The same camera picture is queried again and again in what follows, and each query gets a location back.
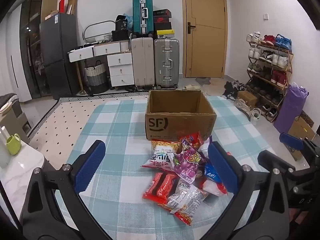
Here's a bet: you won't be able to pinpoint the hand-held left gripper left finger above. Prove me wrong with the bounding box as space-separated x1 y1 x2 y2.
21 140 106 230

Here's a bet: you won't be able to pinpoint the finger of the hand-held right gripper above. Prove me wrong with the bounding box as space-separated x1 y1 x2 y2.
257 151 297 178
279 132 313 155

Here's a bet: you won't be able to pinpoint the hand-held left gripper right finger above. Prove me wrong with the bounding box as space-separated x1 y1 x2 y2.
207 142 292 230

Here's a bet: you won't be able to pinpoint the blue snack packet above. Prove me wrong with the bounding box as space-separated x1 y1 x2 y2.
204 163 223 183

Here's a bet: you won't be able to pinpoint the white snack packet red edges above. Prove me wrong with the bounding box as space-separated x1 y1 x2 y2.
201 177 228 197

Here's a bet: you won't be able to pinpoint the purple candy bag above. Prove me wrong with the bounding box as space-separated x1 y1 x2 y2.
168 140 208 185

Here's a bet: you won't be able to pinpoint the red snack bag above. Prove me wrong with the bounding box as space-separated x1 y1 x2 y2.
179 131 205 152

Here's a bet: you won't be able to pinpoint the silver orange snack packet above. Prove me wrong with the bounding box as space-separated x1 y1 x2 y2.
157 183 210 226

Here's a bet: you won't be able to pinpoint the orange noodle snack packet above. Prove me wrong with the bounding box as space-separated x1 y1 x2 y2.
151 140 181 155

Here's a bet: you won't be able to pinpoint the brown cardboard box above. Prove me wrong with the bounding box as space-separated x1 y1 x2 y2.
145 89 217 142

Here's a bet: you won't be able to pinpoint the tall purple bag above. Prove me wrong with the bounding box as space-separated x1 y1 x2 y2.
273 82 309 134

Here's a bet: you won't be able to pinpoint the white dotted floor rug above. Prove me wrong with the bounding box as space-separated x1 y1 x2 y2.
28 91 150 159

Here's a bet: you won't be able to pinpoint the small brown shoe carton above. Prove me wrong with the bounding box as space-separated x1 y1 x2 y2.
237 90 258 108

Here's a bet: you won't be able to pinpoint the wooden shoe rack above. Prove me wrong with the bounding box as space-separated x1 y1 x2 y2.
244 40 294 123

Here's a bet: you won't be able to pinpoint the scattered pile of shoes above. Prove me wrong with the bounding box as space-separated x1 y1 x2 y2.
221 80 262 126

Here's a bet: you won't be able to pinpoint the green mug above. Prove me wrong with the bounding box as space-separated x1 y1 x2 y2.
6 133 22 156

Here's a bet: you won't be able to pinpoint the woven laundry basket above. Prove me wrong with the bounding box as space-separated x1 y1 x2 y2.
84 60 109 95

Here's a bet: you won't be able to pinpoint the white dressing table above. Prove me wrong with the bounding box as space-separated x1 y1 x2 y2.
68 40 136 91

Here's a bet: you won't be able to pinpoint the dark grey fridge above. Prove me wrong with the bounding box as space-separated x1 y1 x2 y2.
39 12 81 100

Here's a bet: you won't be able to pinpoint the beige suitcase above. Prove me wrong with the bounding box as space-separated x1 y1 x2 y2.
131 37 154 88

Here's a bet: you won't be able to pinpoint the wooden door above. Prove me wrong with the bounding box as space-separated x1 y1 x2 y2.
181 0 228 79

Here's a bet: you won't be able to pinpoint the silver suitcase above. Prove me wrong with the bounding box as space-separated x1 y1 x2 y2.
153 38 180 90

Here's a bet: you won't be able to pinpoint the black storage box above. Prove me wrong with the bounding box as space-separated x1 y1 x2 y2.
111 30 132 41

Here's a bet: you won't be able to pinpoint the white wardrobe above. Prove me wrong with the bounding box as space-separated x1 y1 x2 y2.
0 5 33 103

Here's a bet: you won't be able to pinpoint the glass door cabinet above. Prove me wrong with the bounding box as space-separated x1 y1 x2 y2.
19 0 59 100

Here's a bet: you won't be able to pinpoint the black gift bag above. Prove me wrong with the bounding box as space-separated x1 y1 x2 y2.
115 15 129 31

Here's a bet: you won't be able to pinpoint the blue plastic bag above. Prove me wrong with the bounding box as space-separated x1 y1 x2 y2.
123 12 134 28

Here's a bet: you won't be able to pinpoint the plain black shoebox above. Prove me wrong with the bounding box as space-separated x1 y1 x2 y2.
154 22 173 31

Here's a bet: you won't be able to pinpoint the teal suitcase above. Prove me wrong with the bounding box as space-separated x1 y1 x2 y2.
132 0 154 37

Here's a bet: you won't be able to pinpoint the flat cardboard carton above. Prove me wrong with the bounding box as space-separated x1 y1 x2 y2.
66 0 78 16

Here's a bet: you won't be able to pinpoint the wooden handled broom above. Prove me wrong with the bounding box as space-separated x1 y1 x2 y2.
76 62 86 96

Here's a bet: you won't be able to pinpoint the chrome oval frame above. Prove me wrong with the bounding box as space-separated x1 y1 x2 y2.
83 20 116 42

